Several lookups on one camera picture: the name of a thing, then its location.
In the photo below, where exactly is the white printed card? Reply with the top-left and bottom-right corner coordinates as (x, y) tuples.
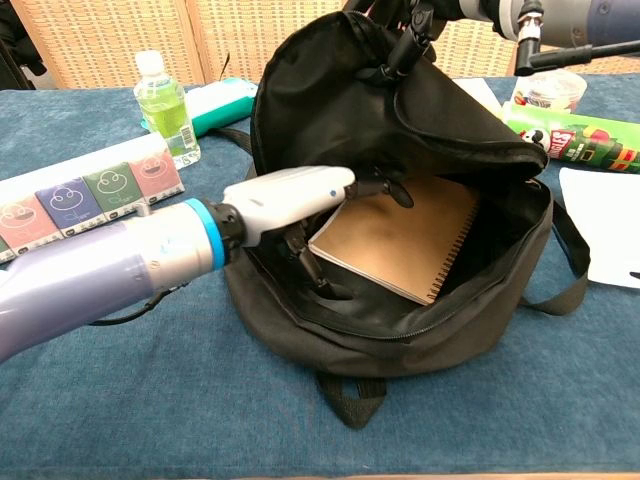
(558, 166), (640, 289)

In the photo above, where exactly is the white cup container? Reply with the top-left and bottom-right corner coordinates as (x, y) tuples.
(512, 68), (589, 115)

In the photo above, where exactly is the green Pringles can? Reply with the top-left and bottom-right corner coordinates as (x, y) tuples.
(502, 101), (640, 175)

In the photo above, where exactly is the brown spiral notebook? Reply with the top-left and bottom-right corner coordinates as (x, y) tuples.
(307, 174), (482, 306)

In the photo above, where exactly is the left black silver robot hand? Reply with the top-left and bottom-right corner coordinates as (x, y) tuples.
(222, 165), (416, 304)

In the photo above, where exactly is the small green-label drink bottle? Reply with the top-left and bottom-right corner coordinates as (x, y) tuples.
(132, 50), (202, 171)

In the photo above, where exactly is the black fabric backpack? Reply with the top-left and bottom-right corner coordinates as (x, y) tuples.
(212, 10), (591, 431)

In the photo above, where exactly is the white yellow paper pad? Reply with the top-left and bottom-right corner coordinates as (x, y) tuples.
(452, 77), (504, 114)

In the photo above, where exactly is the teal wet wipes pack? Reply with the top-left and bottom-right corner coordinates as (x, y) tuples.
(139, 77), (260, 139)

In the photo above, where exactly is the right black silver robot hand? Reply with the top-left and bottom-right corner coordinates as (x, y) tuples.
(344, 0), (441, 84)

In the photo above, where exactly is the blue table cloth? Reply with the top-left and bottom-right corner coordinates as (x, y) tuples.
(0, 73), (640, 476)

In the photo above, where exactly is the rattan folding screen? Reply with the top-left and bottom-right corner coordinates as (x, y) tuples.
(9, 0), (640, 90)

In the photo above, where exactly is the black equipment stand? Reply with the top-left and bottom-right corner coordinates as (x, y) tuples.
(0, 0), (47, 91)

